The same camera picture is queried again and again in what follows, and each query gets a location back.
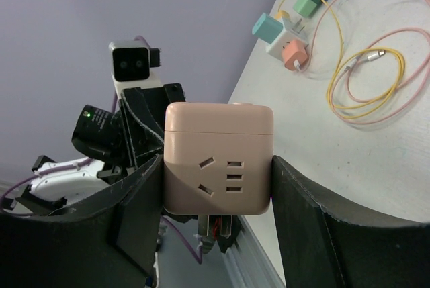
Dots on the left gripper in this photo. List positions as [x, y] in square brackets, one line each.
[142, 114]

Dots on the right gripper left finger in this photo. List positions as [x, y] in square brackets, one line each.
[106, 240]

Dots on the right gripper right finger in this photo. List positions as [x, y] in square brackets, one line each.
[326, 240]

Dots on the pink cube socket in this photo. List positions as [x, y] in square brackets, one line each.
[217, 159]

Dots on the white cube socket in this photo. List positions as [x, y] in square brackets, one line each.
[291, 30]

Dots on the teal plug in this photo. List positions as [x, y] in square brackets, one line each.
[267, 28]

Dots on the salmon plug with cable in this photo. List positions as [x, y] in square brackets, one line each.
[294, 55]

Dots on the yellow plug with cable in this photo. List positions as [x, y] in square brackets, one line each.
[282, 15]

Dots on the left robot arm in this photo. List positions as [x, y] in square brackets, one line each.
[114, 144]

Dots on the green plug on blue cube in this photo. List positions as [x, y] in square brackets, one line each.
[306, 8]

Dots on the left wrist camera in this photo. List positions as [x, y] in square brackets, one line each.
[133, 62]

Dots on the aluminium front rail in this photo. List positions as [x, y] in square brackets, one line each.
[246, 262]

